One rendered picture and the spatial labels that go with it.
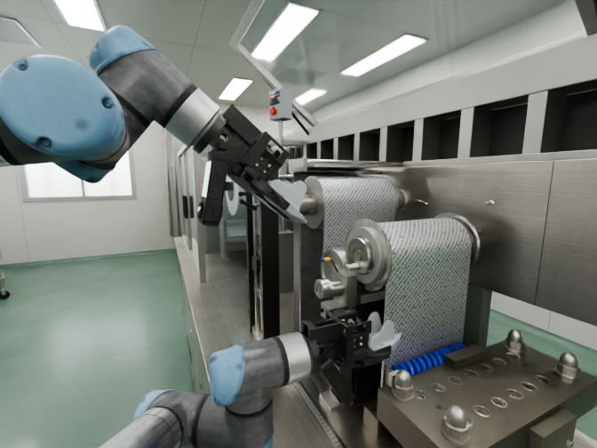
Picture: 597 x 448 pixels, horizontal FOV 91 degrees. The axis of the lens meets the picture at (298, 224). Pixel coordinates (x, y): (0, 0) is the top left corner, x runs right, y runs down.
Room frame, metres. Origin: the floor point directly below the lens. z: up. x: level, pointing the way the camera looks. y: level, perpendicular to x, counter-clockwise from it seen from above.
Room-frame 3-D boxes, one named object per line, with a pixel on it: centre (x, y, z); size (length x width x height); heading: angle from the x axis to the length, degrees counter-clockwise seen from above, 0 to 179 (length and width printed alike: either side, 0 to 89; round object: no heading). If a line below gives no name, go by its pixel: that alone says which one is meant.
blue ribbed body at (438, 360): (0.56, -0.28, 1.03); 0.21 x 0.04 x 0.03; 115
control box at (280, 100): (1.09, 0.07, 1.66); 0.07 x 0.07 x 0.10; 43
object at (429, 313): (0.58, -0.27, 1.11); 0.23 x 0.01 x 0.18; 115
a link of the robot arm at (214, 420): (0.42, 0.10, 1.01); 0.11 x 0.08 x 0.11; 83
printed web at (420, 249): (0.76, -0.19, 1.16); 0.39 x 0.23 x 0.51; 25
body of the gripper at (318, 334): (0.48, -0.06, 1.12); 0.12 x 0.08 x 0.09; 115
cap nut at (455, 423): (0.38, -0.23, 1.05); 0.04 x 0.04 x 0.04
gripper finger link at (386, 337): (0.51, -0.17, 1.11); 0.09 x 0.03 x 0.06; 114
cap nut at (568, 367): (0.52, -0.52, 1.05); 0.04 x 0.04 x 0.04
